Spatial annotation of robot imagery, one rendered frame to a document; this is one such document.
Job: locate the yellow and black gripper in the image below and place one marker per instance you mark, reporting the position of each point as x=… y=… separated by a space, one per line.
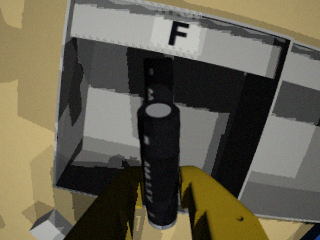
x=214 y=213

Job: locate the grey bin marked f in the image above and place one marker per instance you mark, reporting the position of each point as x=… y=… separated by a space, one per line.
x=224 y=112

